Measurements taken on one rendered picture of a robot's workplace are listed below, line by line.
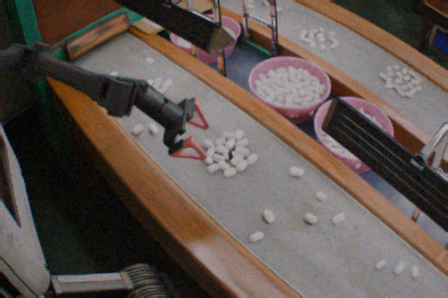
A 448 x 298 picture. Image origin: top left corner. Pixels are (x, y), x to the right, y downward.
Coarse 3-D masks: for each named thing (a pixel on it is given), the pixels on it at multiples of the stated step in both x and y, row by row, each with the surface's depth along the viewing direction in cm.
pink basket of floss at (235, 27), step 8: (224, 16) 179; (224, 24) 181; (232, 24) 178; (240, 32) 170; (176, 40) 176; (184, 48) 166; (232, 48) 173; (200, 56) 168; (208, 56) 168; (216, 56) 169
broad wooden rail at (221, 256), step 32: (64, 96) 153; (96, 128) 139; (96, 160) 145; (128, 160) 129; (128, 192) 125; (160, 192) 121; (160, 224) 114; (192, 224) 113; (192, 256) 107; (224, 256) 106; (224, 288) 100; (256, 288) 99; (288, 288) 99
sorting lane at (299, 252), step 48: (144, 48) 172; (192, 96) 149; (144, 144) 136; (192, 192) 123; (240, 192) 122; (288, 192) 121; (336, 192) 119; (240, 240) 112; (288, 240) 111; (336, 240) 109; (384, 240) 106; (336, 288) 99; (384, 288) 96; (432, 288) 93
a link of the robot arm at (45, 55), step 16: (48, 48) 112; (48, 64) 107; (64, 64) 106; (32, 80) 112; (64, 80) 104; (80, 80) 101; (96, 80) 99; (112, 80) 96; (96, 96) 99; (112, 96) 97; (128, 96) 98
